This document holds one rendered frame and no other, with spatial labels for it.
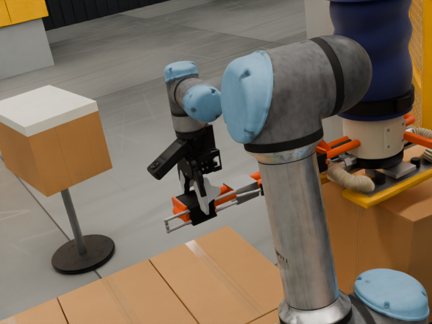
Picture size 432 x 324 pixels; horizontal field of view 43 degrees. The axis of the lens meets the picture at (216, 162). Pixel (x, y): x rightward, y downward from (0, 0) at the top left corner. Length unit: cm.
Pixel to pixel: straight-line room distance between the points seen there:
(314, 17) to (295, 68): 202
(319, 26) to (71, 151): 141
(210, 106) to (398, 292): 49
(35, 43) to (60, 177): 582
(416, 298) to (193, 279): 138
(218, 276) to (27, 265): 174
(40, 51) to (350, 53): 804
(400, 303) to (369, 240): 83
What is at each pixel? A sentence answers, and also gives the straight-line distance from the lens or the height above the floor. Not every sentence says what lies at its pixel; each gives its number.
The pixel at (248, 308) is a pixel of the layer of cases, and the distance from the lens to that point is 203.
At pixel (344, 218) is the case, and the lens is 180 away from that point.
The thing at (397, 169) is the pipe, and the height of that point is 112.
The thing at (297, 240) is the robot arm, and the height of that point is 141.
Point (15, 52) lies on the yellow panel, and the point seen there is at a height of 33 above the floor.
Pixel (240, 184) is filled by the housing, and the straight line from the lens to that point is 139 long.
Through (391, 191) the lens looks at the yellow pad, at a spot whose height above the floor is 109.
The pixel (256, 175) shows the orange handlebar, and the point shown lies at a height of 121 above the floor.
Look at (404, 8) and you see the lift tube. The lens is 150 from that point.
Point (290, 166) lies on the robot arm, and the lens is 76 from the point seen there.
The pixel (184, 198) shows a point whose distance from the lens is 134.
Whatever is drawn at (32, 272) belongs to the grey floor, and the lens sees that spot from 358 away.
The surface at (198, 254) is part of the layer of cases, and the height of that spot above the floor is 54.
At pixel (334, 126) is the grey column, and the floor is 75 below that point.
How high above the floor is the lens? 187
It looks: 25 degrees down
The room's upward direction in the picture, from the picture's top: 9 degrees counter-clockwise
